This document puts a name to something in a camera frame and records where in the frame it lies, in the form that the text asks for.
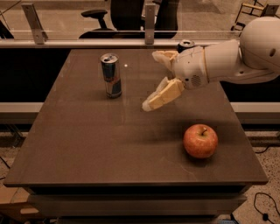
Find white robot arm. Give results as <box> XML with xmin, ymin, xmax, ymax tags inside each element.
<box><xmin>143</xmin><ymin>17</ymin><xmax>280</xmax><ymax>111</ymax></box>

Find right metal bracket post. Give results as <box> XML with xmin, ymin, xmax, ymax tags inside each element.
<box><xmin>261</xmin><ymin>4</ymin><xmax>279</xmax><ymax>17</ymax></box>

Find left metal bracket post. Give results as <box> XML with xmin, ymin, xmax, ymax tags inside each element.
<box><xmin>21</xmin><ymin>3</ymin><xmax>48</xmax><ymax>45</ymax></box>

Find middle metal bracket post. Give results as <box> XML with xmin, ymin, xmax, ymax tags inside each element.
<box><xmin>144</xmin><ymin>3</ymin><xmax>155</xmax><ymax>45</ymax></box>

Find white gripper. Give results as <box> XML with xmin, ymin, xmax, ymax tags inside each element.
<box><xmin>142</xmin><ymin>46</ymin><xmax>209</xmax><ymax>112</ymax></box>

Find black office chair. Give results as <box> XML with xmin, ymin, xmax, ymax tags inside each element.
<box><xmin>80</xmin><ymin>0</ymin><xmax>179</xmax><ymax>39</ymax></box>

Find red bull can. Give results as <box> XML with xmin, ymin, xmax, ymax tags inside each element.
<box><xmin>101</xmin><ymin>53</ymin><xmax>122</xmax><ymax>99</ymax></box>

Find blue pepsi can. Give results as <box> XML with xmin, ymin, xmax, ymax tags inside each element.
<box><xmin>177</xmin><ymin>39</ymin><xmax>195</xmax><ymax>53</ymax></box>

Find brown table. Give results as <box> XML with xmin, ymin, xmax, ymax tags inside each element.
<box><xmin>4</xmin><ymin>49</ymin><xmax>267</xmax><ymax>217</ymax></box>

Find wheeled cart frame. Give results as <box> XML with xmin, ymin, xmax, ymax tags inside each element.
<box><xmin>231</xmin><ymin>0</ymin><xmax>268</xmax><ymax>32</ymax></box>

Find metal bracket post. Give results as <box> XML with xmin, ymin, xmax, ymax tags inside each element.
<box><xmin>261</xmin><ymin>4</ymin><xmax>279</xmax><ymax>17</ymax></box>
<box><xmin>21</xmin><ymin>3</ymin><xmax>48</xmax><ymax>45</ymax></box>
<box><xmin>144</xmin><ymin>3</ymin><xmax>155</xmax><ymax>45</ymax></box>

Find black floor cable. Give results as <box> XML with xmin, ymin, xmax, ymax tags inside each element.
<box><xmin>253</xmin><ymin>192</ymin><xmax>280</xmax><ymax>224</ymax></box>

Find red apple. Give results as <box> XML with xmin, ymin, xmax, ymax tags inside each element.
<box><xmin>183</xmin><ymin>124</ymin><xmax>218</xmax><ymax>159</ymax></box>

